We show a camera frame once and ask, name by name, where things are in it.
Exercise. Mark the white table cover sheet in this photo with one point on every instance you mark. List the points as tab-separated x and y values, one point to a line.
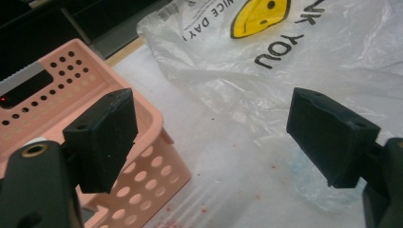
206	158

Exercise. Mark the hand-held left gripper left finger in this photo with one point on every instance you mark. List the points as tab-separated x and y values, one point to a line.
101	142

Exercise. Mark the pink perforated plastic basket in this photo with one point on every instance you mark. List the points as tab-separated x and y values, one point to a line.
106	83

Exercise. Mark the clear plastic bag yellow face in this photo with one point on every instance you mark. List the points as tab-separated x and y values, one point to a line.
221	79

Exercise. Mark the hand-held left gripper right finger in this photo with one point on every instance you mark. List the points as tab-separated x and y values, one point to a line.
329	139

